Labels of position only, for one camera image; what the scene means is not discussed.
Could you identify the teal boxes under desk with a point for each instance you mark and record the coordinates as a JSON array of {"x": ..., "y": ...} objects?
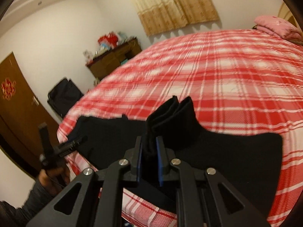
[{"x": 123, "y": 62}]

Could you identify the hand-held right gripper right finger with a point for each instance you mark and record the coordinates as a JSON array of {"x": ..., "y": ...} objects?
[{"x": 161, "y": 163}]

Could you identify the white floral box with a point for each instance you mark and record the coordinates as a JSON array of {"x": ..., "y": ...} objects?
[{"x": 88, "y": 54}]

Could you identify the cream wooden headboard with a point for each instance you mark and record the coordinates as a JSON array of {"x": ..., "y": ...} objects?
[{"x": 287, "y": 14}]

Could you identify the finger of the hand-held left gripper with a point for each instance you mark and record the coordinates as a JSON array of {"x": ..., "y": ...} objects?
[
  {"x": 68, "y": 150},
  {"x": 79, "y": 140}
]

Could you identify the brown wooden desk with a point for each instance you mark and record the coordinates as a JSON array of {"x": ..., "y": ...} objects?
[{"x": 109, "y": 61}]

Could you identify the red plaid bed sheet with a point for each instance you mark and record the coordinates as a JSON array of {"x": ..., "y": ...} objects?
[{"x": 224, "y": 75}]

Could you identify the red gift bag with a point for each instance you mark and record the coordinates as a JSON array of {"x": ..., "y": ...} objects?
[{"x": 107, "y": 39}]

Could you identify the black pants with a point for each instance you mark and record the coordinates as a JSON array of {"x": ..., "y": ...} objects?
[{"x": 213, "y": 160}]

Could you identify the brown wooden door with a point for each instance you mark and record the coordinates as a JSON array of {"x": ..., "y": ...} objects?
[{"x": 19, "y": 123}]

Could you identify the beige patterned window curtain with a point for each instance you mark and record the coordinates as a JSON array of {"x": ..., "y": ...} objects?
[{"x": 172, "y": 4}]

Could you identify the red door ornament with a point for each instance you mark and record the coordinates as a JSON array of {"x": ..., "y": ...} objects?
[{"x": 8, "y": 87}]

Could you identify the person's left forearm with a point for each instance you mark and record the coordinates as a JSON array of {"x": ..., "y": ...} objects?
[{"x": 28, "y": 205}]

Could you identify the pink folded quilt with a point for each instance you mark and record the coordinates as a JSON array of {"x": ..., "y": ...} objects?
[{"x": 277, "y": 26}]

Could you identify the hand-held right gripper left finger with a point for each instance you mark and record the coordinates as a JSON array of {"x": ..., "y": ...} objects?
[{"x": 139, "y": 160}]

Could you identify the black folding chair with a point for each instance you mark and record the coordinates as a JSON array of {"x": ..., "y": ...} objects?
[{"x": 65, "y": 97}]

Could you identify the person's left hand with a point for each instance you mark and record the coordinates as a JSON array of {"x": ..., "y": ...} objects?
[{"x": 43, "y": 177}]

